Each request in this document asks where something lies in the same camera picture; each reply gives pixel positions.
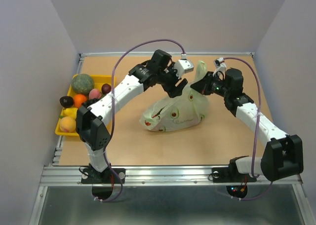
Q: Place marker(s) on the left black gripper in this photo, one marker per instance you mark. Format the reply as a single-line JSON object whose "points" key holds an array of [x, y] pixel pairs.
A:
{"points": [[176, 91]]}

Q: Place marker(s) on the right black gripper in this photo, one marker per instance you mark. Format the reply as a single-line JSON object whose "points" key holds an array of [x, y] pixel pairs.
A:
{"points": [[203, 85]]}

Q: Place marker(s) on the green avocado print plastic bag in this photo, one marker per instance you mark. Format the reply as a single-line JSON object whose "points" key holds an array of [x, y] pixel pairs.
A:
{"points": [[173, 114]]}

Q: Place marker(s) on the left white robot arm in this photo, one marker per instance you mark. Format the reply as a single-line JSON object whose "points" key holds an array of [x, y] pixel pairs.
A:
{"points": [[92, 120]]}

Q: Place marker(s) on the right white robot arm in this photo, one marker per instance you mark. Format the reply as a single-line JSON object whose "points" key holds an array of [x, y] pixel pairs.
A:
{"points": [[283, 153]]}

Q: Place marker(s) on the dark red fake plum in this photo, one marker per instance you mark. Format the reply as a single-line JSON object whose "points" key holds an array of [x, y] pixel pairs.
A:
{"points": [[106, 88]]}

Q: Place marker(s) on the pink fake peach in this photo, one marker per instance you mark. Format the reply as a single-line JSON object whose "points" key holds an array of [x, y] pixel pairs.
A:
{"points": [[95, 94]]}

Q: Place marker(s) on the dark fake grape bunch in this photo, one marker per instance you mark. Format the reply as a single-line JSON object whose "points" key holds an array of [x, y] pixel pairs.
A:
{"points": [[90, 102]]}

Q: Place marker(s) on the green fake melon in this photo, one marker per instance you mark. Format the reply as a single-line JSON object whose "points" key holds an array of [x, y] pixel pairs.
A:
{"points": [[82, 84]]}

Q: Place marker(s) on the fake orange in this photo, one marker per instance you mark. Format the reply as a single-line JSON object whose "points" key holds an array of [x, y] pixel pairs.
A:
{"points": [[79, 99]]}

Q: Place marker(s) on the dark fake avocado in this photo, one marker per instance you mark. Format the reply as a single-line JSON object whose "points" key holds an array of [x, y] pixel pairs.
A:
{"points": [[66, 101]]}

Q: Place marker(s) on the yellow plastic tray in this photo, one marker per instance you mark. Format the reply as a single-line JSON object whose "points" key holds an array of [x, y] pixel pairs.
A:
{"points": [[99, 80]]}

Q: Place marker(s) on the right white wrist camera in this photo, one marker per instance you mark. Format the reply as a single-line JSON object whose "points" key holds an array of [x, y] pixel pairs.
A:
{"points": [[220, 66]]}

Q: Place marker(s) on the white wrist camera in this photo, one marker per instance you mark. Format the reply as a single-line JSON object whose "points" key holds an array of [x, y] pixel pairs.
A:
{"points": [[183, 66], [220, 66]]}

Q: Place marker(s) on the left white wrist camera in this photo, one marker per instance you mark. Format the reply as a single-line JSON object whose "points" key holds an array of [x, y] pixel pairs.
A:
{"points": [[183, 66]]}

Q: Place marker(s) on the aluminium mounting rail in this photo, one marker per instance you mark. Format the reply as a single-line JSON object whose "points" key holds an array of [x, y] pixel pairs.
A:
{"points": [[137, 176]]}

